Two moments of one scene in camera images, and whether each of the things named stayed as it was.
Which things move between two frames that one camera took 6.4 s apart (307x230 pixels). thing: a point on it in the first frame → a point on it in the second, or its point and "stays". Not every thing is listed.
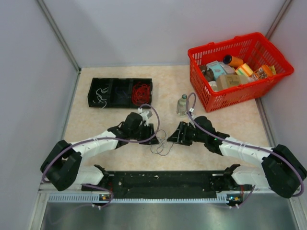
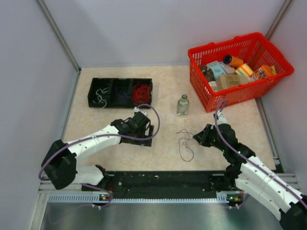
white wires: [100, 97] stays
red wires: [140, 94] stays
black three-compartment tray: [117, 92] stays
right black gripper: [178, 137] → [201, 137]
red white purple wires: [163, 146] → [186, 153]
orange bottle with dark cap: [232, 60] stays
